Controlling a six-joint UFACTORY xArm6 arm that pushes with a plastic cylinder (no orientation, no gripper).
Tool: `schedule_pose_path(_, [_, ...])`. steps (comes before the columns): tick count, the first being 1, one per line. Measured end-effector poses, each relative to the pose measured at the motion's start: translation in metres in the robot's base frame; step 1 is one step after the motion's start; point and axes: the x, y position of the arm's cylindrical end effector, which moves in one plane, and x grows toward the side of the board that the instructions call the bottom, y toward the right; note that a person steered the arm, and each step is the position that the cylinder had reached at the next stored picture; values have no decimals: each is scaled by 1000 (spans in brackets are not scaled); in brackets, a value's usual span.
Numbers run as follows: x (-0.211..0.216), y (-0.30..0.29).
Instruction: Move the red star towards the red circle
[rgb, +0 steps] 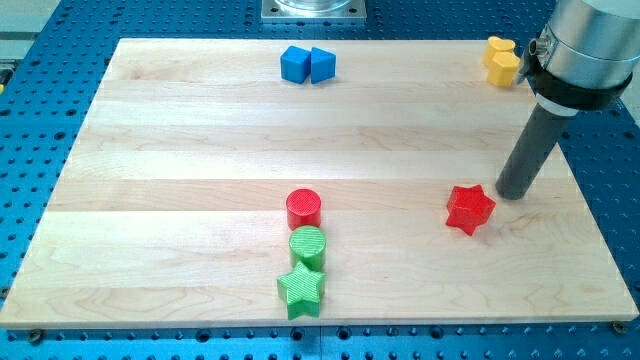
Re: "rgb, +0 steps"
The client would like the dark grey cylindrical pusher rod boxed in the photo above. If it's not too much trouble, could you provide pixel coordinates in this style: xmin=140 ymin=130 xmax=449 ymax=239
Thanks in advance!
xmin=495 ymin=103 xmax=572 ymax=200

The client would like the red star block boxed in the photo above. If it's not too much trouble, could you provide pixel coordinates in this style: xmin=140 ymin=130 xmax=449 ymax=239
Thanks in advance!
xmin=445 ymin=185 xmax=496 ymax=236

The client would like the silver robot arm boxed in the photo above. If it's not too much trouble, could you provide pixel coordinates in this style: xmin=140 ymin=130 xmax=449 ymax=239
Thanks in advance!
xmin=495 ymin=0 xmax=639 ymax=200

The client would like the green star block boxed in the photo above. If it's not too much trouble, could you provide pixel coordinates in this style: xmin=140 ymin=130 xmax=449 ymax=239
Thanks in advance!
xmin=277 ymin=261 xmax=326 ymax=320

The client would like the yellow hexagon block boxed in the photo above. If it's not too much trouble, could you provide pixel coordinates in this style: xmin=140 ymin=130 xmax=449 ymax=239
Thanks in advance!
xmin=487 ymin=52 xmax=520 ymax=87

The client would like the yellow heart block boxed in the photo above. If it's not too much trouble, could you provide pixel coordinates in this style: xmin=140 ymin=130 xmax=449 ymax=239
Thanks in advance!
xmin=482 ymin=36 xmax=516 ymax=67

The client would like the blue triangular prism block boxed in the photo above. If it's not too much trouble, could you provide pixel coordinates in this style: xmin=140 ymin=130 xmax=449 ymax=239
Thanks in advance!
xmin=311 ymin=47 xmax=337 ymax=84

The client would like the red cylinder block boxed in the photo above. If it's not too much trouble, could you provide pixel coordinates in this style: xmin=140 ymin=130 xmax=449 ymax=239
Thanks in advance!
xmin=285 ymin=188 xmax=322 ymax=230

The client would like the blue cube block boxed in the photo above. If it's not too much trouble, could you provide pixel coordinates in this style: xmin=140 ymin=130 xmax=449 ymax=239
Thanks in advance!
xmin=280 ymin=46 xmax=311 ymax=84

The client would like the green cylinder block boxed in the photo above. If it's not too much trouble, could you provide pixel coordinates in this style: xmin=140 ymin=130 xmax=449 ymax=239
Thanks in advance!
xmin=289 ymin=225 xmax=327 ymax=272

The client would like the light wooden board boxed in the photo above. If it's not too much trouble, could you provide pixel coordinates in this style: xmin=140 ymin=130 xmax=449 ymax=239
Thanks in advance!
xmin=1 ymin=39 xmax=638 ymax=329

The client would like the blue perforated table plate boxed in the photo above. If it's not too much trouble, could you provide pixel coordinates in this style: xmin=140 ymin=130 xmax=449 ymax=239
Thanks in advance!
xmin=1 ymin=0 xmax=639 ymax=359

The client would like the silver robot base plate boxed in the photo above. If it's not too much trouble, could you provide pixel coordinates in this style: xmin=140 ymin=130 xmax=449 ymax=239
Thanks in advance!
xmin=260 ymin=0 xmax=367 ymax=23

